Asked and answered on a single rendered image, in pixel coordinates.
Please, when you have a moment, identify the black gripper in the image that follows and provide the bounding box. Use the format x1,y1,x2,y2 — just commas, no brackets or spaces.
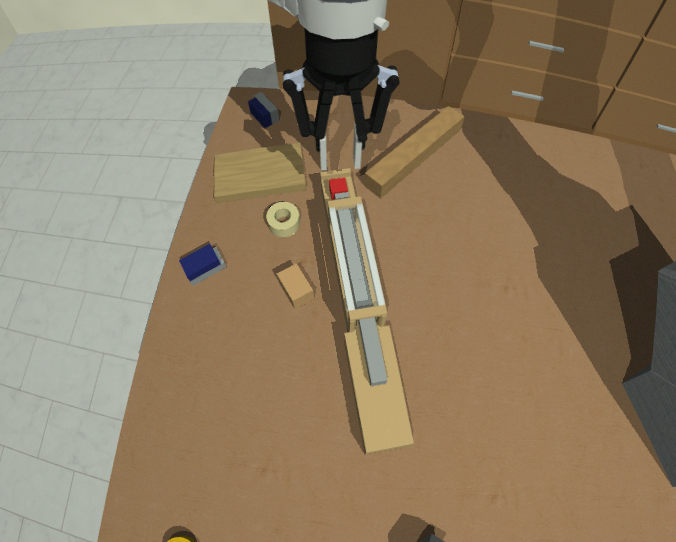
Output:
283,28,400,171

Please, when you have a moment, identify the red cube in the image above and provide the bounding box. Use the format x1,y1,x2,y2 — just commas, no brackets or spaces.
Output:
329,178,348,200

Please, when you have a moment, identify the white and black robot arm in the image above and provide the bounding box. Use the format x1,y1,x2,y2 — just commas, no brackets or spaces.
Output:
268,0,389,39

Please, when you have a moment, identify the tan wooden block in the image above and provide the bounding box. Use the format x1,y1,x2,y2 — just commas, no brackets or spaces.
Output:
277,263,314,309

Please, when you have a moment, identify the tan wooden bar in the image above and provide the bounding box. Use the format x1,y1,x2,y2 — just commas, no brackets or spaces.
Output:
364,106,464,199

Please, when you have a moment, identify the beige roll of tape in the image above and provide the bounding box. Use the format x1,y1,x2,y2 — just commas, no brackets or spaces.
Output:
266,202,300,237

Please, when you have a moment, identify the flat wooden board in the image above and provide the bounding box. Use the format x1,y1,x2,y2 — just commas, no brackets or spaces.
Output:
214,143,306,203

